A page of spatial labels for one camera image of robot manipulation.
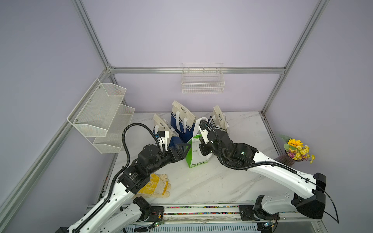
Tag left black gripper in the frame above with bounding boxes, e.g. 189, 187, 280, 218
149, 143, 190, 175

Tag green white takeout bag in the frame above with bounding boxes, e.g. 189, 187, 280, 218
187, 117, 211, 168

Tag blue beige tote bag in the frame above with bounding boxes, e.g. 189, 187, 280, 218
153, 114, 183, 148
208, 105, 230, 134
171, 101, 196, 143

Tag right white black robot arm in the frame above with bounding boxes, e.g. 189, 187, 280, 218
199, 119, 331, 220

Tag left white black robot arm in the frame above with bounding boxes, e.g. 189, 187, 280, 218
57, 123, 191, 233

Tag white two-tier mesh shelf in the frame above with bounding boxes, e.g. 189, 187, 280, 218
67, 79, 135, 154

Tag sunflower bouquet in vase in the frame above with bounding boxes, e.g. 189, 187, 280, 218
275, 135, 315, 167

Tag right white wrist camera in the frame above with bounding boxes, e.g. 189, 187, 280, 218
199, 123, 209, 144

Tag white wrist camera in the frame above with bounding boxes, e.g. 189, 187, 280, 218
156, 131, 170, 151
199, 123, 209, 144

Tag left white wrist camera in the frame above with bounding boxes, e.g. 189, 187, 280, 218
156, 131, 170, 151

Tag white wire wall basket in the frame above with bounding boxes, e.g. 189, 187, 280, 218
181, 63, 225, 94

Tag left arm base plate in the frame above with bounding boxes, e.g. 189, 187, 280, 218
137, 206, 165, 222

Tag front aluminium rail beam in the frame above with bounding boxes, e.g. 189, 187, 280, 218
76, 202, 328, 233

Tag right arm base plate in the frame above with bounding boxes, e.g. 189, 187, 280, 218
238, 203, 280, 221

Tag aluminium frame rails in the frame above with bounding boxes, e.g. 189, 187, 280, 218
1, 1, 329, 232

